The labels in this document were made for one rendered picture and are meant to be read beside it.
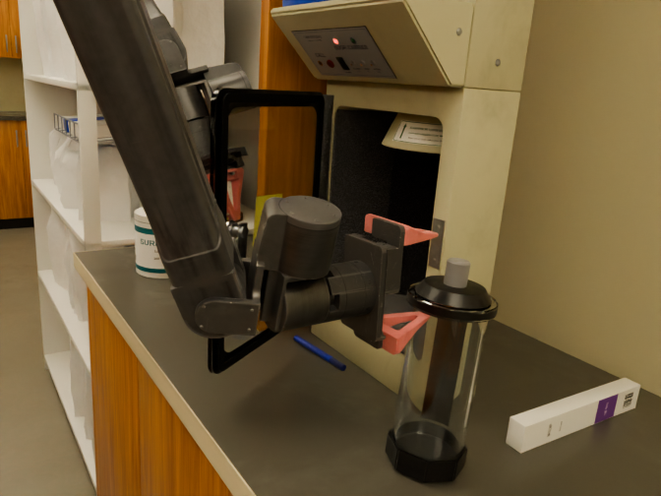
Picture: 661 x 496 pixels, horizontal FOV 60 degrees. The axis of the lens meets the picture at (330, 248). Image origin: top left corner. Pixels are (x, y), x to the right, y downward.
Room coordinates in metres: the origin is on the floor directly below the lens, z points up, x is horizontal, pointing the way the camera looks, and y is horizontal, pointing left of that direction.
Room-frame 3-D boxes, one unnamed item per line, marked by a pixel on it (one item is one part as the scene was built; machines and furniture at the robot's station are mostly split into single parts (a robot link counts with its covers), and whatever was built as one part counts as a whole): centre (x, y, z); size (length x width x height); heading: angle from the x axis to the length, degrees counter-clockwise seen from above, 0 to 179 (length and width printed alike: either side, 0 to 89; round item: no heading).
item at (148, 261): (1.33, 0.40, 1.02); 0.13 x 0.13 x 0.15
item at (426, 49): (0.86, -0.02, 1.46); 0.32 x 0.12 x 0.10; 35
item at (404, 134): (0.94, -0.16, 1.34); 0.18 x 0.18 x 0.05
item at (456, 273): (0.66, -0.15, 1.18); 0.09 x 0.09 x 0.07
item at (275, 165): (0.87, 0.09, 1.19); 0.30 x 0.01 x 0.40; 155
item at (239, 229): (0.77, 0.13, 1.18); 0.02 x 0.02 x 0.06; 65
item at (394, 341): (0.60, -0.08, 1.17); 0.09 x 0.07 x 0.07; 125
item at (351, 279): (0.56, -0.02, 1.20); 0.07 x 0.07 x 0.10; 35
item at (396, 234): (0.60, -0.08, 1.24); 0.09 x 0.07 x 0.07; 125
